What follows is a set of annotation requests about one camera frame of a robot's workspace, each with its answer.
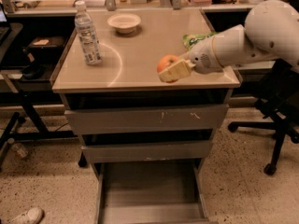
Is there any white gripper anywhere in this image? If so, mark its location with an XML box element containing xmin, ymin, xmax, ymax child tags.
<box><xmin>158</xmin><ymin>37</ymin><xmax>222</xmax><ymax>83</ymax></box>

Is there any orange fruit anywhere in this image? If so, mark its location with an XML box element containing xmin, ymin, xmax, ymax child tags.
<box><xmin>156</xmin><ymin>55</ymin><xmax>178</xmax><ymax>73</ymax></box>

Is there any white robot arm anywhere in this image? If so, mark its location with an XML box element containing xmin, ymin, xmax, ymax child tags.
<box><xmin>157</xmin><ymin>0</ymin><xmax>299</xmax><ymax>83</ymax></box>

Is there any grey top drawer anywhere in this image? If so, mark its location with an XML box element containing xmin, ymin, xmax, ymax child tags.
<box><xmin>65</xmin><ymin>105</ymin><xmax>228</xmax><ymax>134</ymax></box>

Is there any grey drawer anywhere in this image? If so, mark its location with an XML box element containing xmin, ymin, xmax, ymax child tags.
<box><xmin>65</xmin><ymin>105</ymin><xmax>228</xmax><ymax>134</ymax></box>
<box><xmin>81</xmin><ymin>140</ymin><xmax>212</xmax><ymax>163</ymax></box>
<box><xmin>94</xmin><ymin>161</ymin><xmax>209</xmax><ymax>224</ymax></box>

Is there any grey drawer cabinet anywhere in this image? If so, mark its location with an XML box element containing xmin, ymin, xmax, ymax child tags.
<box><xmin>50</xmin><ymin>8</ymin><xmax>242</xmax><ymax>224</ymax></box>

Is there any grey middle drawer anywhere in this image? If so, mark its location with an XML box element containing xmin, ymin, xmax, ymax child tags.
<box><xmin>81</xmin><ymin>140</ymin><xmax>212</xmax><ymax>163</ymax></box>

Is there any grey bottom drawer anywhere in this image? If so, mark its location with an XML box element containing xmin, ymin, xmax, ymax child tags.
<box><xmin>94</xmin><ymin>161</ymin><xmax>209</xmax><ymax>224</ymax></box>

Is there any green chip bag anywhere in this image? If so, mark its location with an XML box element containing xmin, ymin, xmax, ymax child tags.
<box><xmin>182</xmin><ymin>32</ymin><xmax>215</xmax><ymax>50</ymax></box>

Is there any white paper bowl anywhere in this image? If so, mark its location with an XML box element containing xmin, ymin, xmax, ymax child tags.
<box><xmin>107</xmin><ymin>13</ymin><xmax>141</xmax><ymax>35</ymax></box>

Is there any black office chair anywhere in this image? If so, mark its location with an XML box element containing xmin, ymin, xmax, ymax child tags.
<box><xmin>228</xmin><ymin>60</ymin><xmax>299</xmax><ymax>175</ymax></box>

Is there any clear plastic water bottle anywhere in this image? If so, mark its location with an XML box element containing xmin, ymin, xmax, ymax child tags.
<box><xmin>75</xmin><ymin>0</ymin><xmax>102</xmax><ymax>65</ymax></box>

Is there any black box with label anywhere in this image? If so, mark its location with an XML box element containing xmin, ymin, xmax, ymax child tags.
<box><xmin>27</xmin><ymin>36</ymin><xmax>66</xmax><ymax>59</ymax></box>

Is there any plastic bottle on floor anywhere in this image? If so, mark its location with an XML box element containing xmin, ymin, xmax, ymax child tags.
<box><xmin>7</xmin><ymin>138</ymin><xmax>29</xmax><ymax>159</ymax></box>

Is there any white sneaker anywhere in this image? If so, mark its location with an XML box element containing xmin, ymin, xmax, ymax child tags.
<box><xmin>8</xmin><ymin>207</ymin><xmax>44</xmax><ymax>224</ymax></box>

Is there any black desk frame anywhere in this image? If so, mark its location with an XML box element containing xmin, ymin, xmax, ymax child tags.
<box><xmin>0</xmin><ymin>23</ymin><xmax>76</xmax><ymax>170</ymax></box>

